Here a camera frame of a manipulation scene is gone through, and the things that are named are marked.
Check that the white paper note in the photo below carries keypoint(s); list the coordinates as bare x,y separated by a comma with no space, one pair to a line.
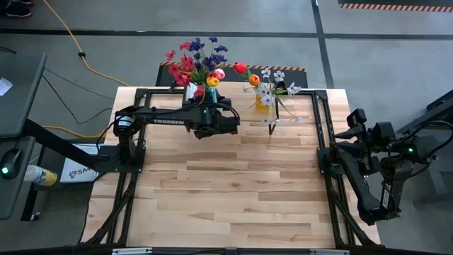
4,86

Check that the white artificial flower bunch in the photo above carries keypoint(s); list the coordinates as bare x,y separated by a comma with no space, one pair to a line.
268,90

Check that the wooden shelf with black frame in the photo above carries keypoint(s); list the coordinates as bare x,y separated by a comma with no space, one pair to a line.
237,93

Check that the purple artificial flower bunch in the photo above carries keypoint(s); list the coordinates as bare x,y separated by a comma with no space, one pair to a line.
196,45

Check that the black hazard-striped floor mat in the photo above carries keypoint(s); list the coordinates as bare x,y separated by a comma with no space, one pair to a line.
389,6
293,78

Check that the red artificial flower bunch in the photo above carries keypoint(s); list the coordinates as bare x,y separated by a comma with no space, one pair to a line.
186,63

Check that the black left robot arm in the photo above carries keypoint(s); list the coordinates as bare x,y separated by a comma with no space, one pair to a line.
155,118

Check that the black computer mouse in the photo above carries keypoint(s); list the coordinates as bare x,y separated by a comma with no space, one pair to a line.
12,161

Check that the white and yellow bottle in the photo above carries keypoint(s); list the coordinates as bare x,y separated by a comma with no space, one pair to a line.
39,175

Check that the white box with logo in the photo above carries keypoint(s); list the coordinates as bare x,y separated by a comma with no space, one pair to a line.
76,171

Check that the silver aluminium bar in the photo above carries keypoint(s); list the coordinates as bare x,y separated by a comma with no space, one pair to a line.
329,252
132,251

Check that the grey desk tray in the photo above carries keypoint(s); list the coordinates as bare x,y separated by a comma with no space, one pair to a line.
14,198

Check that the teal glass vase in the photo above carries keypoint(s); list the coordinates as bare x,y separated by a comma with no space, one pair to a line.
211,95

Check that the black metal rig frame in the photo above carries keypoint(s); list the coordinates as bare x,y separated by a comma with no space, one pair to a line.
159,91

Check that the black desk support beam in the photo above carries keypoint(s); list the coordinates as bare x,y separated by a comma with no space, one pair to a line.
46,140

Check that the person's shoe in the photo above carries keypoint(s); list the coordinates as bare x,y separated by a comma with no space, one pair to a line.
24,1
17,11

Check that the yellow artificial tulip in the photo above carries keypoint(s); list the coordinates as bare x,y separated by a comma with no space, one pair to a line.
212,81

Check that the amber glass vase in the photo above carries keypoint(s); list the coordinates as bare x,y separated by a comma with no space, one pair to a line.
261,103

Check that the grey desk top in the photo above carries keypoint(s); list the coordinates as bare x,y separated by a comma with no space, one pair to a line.
21,106

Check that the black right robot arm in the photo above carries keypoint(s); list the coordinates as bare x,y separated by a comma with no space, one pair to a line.
385,166

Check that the grey metal stand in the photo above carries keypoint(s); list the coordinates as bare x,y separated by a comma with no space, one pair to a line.
437,184

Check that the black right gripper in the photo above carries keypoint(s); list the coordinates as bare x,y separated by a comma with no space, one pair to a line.
380,134

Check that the pink artificial tulip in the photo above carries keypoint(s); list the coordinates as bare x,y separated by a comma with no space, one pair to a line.
219,73

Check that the orange artificial tulip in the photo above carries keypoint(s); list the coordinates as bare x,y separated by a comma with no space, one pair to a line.
254,80

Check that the red artificial tulip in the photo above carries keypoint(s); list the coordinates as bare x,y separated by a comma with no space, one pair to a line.
240,68

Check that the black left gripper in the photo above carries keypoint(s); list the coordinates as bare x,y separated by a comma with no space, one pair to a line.
219,122

